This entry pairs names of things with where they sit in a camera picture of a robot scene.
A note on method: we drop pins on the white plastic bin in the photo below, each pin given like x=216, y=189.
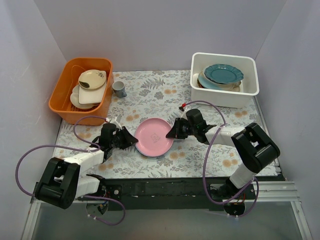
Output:
x=249, y=87

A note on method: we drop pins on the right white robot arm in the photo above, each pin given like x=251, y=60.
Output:
x=254, y=146

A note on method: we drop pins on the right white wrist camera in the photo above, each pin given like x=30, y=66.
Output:
x=183, y=111

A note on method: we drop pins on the orange plastic bin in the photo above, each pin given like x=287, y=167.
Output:
x=60, y=102

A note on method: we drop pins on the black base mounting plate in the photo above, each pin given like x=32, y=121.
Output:
x=166, y=193

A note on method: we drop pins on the pink ceramic plate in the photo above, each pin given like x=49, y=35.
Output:
x=152, y=133

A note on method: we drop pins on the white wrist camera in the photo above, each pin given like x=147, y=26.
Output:
x=183, y=111
x=116, y=121

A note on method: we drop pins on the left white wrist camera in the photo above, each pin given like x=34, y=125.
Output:
x=116, y=121

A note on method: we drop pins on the white rectangular plate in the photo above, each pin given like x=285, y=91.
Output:
x=91, y=91

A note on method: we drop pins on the grey ceramic cup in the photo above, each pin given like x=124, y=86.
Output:
x=119, y=89

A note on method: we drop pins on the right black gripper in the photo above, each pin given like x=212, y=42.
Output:
x=181, y=129

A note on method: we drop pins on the teal beaded ceramic plate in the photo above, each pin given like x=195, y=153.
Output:
x=223, y=74

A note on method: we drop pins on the light blue ceramic plate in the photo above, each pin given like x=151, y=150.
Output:
x=151, y=151

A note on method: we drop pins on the cream and blue leaf plate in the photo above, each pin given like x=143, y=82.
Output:
x=207, y=83

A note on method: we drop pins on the white flower-shaped plate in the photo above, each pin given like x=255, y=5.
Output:
x=74, y=98

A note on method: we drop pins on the aluminium frame rail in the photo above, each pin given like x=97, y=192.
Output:
x=276, y=214

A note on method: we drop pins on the cream plate with dark patch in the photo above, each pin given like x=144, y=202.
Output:
x=92, y=79

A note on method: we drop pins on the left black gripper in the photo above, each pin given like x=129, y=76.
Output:
x=122, y=139

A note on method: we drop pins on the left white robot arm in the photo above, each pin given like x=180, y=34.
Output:
x=64, y=180

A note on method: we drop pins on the white ribbed deep plate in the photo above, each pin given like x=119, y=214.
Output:
x=236, y=84

